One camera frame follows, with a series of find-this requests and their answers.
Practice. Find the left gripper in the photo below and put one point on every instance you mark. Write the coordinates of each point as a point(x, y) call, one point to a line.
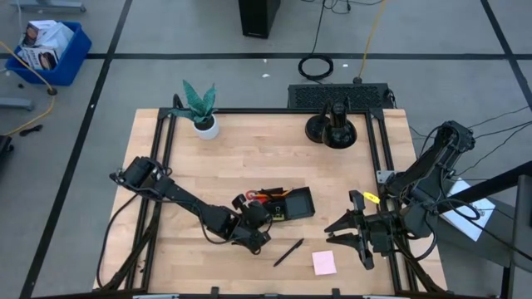
point(255, 216)

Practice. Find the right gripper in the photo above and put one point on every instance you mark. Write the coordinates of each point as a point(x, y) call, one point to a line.
point(380, 230)

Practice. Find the black mesh desk organizer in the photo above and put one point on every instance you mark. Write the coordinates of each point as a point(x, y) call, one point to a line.
point(299, 205)

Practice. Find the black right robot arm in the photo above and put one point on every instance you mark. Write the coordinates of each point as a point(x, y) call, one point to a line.
point(432, 166)

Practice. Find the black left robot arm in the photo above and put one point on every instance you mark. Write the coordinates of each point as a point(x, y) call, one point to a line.
point(187, 201)

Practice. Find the pink sticky note pad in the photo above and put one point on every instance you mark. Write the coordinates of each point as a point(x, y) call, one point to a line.
point(324, 263)

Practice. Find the black desk lamp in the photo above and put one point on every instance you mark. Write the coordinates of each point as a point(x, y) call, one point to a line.
point(338, 135)

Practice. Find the green plant in white pot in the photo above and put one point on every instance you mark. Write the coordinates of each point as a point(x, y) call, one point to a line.
point(206, 129)

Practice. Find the white paper sheet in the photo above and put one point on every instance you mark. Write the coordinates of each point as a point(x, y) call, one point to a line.
point(474, 226)

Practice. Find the black perforated computer case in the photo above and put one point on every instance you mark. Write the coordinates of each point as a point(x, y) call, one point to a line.
point(336, 96)

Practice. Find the black computer tower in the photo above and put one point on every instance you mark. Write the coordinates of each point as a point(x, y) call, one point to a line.
point(257, 16)

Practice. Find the small black floor object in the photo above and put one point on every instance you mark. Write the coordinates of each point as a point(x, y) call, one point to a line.
point(31, 130)

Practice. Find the blue plastic bin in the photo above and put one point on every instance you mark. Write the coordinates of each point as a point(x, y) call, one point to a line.
point(70, 62)

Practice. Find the grey cart leg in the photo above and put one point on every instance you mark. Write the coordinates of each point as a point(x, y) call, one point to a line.
point(50, 7)
point(16, 104)

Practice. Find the small white printed box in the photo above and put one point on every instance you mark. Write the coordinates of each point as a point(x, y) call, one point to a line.
point(37, 58)

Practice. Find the large white printed box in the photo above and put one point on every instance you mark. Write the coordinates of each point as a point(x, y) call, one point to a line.
point(50, 35)

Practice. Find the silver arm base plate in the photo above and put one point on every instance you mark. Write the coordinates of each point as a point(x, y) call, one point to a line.
point(383, 176)

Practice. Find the grey metal post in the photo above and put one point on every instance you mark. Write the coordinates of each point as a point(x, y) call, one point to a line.
point(521, 232)

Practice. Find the black diagonal frame beam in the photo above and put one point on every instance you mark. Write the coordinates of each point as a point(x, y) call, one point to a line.
point(515, 175)

